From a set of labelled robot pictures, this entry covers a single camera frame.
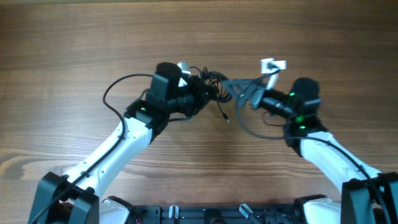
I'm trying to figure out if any black cable bundle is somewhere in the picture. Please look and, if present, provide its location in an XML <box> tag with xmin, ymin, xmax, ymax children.
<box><xmin>189</xmin><ymin>65</ymin><xmax>233</xmax><ymax>124</ymax></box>

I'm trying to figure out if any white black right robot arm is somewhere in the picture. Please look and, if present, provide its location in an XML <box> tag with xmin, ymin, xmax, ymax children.
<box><xmin>223</xmin><ymin>78</ymin><xmax>397</xmax><ymax>223</ymax></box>

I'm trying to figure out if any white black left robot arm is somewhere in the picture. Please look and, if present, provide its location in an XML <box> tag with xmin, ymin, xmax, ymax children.
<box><xmin>29</xmin><ymin>62</ymin><xmax>221</xmax><ymax>223</ymax></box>

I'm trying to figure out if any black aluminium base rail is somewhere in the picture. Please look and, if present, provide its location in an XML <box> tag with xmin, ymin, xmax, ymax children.
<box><xmin>130</xmin><ymin>203</ymin><xmax>307</xmax><ymax>224</ymax></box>

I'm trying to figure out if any black camera cable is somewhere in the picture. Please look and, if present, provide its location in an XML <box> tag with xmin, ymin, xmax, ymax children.
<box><xmin>235</xmin><ymin>67</ymin><xmax>391</xmax><ymax>224</ymax></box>
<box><xmin>29</xmin><ymin>73</ymin><xmax>155</xmax><ymax>224</ymax></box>

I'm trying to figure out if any black left camera cable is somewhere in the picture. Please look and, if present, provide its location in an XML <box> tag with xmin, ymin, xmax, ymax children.
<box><xmin>29</xmin><ymin>73</ymin><xmax>155</xmax><ymax>224</ymax></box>

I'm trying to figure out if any black right camera cable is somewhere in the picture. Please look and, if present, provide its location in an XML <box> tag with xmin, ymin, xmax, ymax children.
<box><xmin>235</xmin><ymin>67</ymin><xmax>391</xmax><ymax>224</ymax></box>

